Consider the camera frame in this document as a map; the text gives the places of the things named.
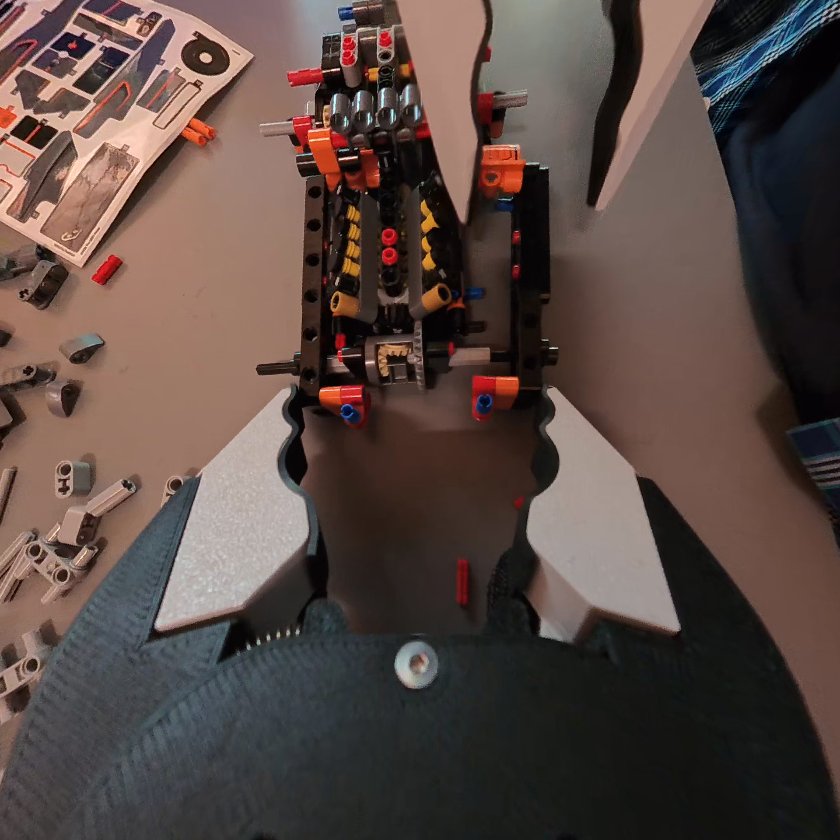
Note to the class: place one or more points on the orange lego pin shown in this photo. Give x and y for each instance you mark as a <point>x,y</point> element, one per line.
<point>195,137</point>
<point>200,127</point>

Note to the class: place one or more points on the person's navy undershirt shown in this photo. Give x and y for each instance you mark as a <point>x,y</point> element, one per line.
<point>794,262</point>

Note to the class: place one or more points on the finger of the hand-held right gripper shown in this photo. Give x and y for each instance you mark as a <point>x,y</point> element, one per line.
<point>446,79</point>
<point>656,59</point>

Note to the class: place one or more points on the lego sticker sheet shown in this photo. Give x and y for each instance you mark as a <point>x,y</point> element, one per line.
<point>98,118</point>

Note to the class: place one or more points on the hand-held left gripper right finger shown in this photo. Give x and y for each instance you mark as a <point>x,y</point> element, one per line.
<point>590,525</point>

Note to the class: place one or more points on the black lego side beam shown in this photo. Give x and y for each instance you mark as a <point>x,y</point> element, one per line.
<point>533,275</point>

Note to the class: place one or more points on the pile of light grey lego connectors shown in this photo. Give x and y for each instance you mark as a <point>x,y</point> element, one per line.
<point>82,525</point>

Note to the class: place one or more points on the lego car chassis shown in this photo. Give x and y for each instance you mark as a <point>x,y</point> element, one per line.
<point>387,262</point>

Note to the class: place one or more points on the short red lego connector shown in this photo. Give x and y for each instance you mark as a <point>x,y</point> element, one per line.
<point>107,269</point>

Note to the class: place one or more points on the thin red lego axle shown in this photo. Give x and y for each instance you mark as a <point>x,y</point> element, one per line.
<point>463,583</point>

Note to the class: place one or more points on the pile of dark grey lego pieces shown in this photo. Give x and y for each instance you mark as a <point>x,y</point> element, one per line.
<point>49,279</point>

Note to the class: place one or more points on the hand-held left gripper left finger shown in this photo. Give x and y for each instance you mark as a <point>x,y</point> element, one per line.
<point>243,525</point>

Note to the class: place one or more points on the person in plaid shirt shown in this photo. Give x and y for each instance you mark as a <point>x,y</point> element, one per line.
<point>774,52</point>

